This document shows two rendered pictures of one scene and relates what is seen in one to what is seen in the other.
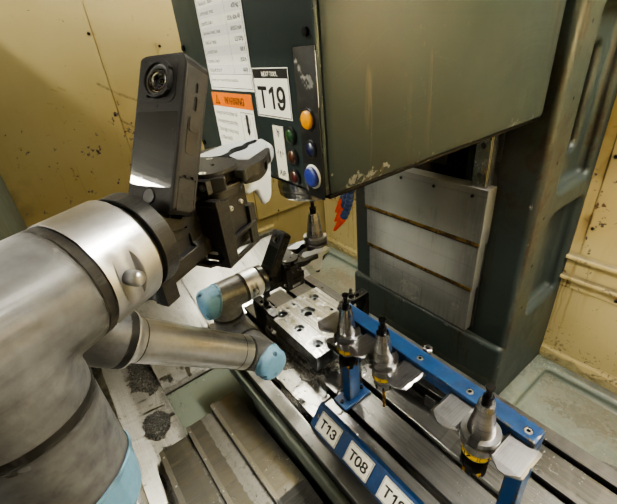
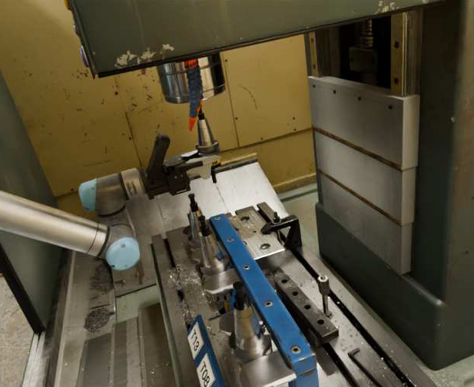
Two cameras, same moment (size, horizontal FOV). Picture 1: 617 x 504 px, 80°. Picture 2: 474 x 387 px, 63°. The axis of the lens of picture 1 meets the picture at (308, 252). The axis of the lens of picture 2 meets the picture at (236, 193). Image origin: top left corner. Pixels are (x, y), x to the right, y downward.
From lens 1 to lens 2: 0.46 m
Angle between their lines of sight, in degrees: 19
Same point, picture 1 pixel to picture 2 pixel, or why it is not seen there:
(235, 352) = (80, 235)
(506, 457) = (255, 370)
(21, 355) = not seen: outside the picture
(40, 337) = not seen: outside the picture
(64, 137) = (58, 61)
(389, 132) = (164, 12)
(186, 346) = (24, 217)
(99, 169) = (86, 90)
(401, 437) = not seen: hidden behind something
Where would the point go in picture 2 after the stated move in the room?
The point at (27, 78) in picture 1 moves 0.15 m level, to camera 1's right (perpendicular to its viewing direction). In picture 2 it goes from (31, 12) to (59, 6)
